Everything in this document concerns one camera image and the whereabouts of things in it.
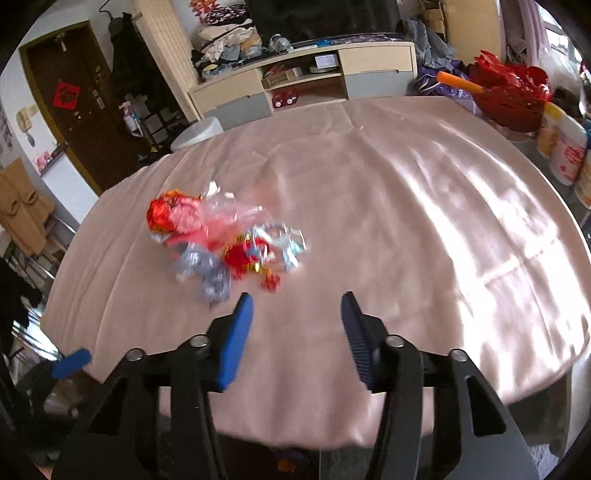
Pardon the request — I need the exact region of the beige tv cabinet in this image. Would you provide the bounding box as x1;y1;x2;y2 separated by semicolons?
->
188;41;418;130

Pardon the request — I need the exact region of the brown hanging towel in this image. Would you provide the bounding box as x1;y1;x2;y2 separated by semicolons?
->
0;158;56;256

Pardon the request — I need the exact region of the red plastic bag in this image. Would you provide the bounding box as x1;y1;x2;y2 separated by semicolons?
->
469;50;553;133

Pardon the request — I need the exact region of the white whiteboard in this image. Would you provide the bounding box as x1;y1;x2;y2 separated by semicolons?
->
36;151;98;224

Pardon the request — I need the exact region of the white round stool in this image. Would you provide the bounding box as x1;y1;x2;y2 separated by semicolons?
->
170;117;223;152

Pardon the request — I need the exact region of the orange handle stick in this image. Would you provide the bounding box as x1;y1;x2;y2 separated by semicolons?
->
436;71;484;94

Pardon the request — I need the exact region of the clear plastic bag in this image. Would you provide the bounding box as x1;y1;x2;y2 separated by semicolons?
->
200;181;273;251

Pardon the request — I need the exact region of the dark brown door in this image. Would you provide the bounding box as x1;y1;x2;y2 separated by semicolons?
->
19;21;150;195

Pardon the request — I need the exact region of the black flat television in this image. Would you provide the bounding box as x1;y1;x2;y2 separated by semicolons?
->
245;0;401;43

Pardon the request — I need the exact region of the beige standing air conditioner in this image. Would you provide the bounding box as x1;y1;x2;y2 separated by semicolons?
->
440;0;506;65

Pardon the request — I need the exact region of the red crumpled wrapper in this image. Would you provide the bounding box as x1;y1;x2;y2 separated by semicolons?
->
145;190;204;235

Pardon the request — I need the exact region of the beige folding screen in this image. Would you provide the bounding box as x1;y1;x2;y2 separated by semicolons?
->
130;0;200;122

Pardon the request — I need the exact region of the silver foil wrapper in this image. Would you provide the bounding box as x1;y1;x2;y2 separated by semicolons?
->
172;243;232;308

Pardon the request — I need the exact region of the white yellow capped bottle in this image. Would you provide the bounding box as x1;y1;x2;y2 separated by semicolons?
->
537;102;565;159

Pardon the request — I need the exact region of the pile of clothes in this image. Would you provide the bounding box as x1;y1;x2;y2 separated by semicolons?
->
190;4;293;82

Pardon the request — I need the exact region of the white bottle pink label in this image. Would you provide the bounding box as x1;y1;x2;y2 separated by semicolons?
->
550;115;588;187

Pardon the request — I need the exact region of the pink satin tablecloth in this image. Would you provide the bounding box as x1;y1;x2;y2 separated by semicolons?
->
42;97;590;448

